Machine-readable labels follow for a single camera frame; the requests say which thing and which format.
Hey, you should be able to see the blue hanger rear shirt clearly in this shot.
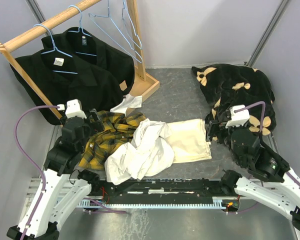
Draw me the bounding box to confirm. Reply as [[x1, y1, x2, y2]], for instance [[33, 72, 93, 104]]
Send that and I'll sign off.
[[67, 5, 97, 57]]

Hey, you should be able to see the empty blue wire hanger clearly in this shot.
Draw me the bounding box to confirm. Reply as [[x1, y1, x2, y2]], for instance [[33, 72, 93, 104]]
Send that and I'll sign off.
[[88, 0, 144, 64]]

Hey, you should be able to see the white shirt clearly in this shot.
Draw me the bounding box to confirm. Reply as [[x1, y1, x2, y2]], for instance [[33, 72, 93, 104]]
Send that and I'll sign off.
[[104, 118, 175, 185]]

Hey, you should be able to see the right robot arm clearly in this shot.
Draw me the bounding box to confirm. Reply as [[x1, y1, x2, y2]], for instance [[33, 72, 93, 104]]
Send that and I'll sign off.
[[206, 120, 300, 231]]

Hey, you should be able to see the front black shirt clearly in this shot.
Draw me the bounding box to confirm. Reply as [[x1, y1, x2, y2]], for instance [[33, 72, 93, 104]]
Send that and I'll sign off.
[[15, 50, 123, 112]]

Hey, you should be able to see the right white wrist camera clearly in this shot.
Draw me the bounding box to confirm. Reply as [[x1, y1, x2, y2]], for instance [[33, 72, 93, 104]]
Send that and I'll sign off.
[[225, 105, 250, 129]]

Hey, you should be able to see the rear black shirt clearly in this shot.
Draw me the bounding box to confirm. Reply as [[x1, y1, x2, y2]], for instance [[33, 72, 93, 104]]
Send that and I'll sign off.
[[41, 29, 135, 95]]

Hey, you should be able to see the black floral blanket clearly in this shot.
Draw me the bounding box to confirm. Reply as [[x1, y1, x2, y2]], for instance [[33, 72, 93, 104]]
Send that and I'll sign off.
[[191, 63, 277, 136]]

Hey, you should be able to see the cream folded cloth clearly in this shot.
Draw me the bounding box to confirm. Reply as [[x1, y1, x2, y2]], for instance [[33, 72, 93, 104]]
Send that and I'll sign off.
[[165, 118, 212, 164]]

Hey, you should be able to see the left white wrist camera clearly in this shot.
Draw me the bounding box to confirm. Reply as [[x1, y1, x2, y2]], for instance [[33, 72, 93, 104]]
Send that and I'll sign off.
[[57, 99, 87, 119]]

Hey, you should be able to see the yellow plaid shirt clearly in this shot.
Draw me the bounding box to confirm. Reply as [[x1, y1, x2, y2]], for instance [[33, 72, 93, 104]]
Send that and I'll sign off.
[[78, 110, 146, 170]]

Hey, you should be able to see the blue hanger shirt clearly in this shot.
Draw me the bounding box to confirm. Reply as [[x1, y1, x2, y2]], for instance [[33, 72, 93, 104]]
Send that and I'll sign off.
[[34, 23, 78, 75], [67, 5, 97, 57]]

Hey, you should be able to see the black shirt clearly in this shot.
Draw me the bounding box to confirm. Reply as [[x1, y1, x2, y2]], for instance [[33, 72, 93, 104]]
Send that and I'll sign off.
[[41, 29, 135, 95], [15, 50, 123, 112]]

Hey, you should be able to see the wooden clothes rack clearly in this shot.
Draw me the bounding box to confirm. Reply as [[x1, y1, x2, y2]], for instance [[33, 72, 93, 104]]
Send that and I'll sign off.
[[0, 0, 160, 105]]

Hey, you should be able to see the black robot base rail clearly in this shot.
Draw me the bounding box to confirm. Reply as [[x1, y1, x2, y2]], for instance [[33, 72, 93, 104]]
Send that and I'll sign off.
[[89, 178, 238, 205]]

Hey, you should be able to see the white cable duct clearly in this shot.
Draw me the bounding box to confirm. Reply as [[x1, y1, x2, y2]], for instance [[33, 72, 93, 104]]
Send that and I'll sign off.
[[77, 196, 238, 209]]

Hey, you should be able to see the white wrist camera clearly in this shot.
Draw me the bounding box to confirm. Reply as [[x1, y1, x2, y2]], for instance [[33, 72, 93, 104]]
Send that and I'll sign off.
[[57, 99, 87, 119], [225, 105, 250, 129]]

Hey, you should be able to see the blue hanger front shirt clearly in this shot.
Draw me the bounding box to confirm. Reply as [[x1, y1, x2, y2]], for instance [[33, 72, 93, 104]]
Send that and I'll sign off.
[[34, 23, 78, 75]]

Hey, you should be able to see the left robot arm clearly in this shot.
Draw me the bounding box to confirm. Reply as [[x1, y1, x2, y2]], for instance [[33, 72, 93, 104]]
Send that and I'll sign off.
[[6, 109, 105, 240]]

